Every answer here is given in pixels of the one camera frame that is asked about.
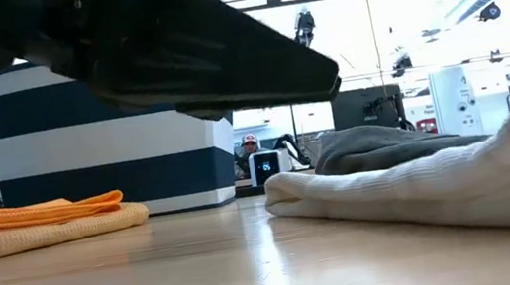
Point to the thin black stand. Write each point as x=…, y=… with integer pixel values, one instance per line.
x=293, y=122

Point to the white cabinet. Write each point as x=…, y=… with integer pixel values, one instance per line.
x=464, y=103

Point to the small black round fixture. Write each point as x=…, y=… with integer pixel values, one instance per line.
x=489, y=11

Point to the person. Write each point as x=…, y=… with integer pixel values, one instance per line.
x=249, y=145

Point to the navy white striped fabric bin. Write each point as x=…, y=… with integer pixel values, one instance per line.
x=111, y=148

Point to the white towel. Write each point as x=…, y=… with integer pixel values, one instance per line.
x=441, y=186

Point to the white box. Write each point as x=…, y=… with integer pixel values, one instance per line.
x=266, y=167

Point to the black background robot arm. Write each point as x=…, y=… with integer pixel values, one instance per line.
x=293, y=147

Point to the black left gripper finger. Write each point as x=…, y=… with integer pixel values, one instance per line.
x=206, y=112
x=203, y=55

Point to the bright orange cloth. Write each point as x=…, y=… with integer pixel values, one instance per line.
x=20, y=213

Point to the grey towel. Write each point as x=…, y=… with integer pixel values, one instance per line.
x=376, y=150

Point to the pale orange waffle towel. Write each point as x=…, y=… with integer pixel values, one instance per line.
x=48, y=234

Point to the black monitor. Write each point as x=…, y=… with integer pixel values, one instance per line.
x=360, y=108

